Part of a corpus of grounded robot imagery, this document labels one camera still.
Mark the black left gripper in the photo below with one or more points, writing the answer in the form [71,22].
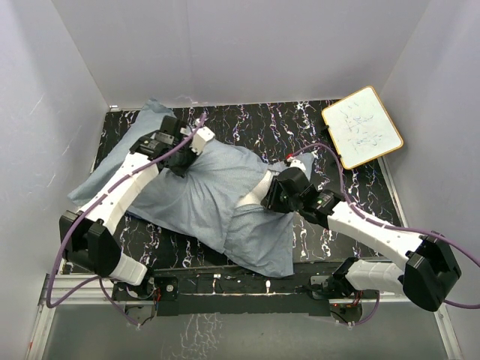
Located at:
[192,157]

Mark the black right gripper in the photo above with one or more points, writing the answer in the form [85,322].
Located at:
[271,201]

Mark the blue pillowcase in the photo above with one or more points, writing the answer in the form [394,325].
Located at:
[202,204]

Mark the white pillow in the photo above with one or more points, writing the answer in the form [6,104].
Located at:
[255,196]

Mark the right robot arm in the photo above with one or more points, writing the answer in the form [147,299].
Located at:
[421,267]

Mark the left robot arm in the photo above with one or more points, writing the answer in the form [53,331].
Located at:
[88,240]

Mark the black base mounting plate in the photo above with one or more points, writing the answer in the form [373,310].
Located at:
[231,289]

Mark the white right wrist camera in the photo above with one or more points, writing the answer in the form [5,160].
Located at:
[293,162]

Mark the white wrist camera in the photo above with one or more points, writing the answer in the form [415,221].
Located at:
[293,162]
[199,141]

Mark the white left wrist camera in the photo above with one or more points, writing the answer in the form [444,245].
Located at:
[199,141]

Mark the small whiteboard wooden frame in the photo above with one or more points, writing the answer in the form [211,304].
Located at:
[360,128]

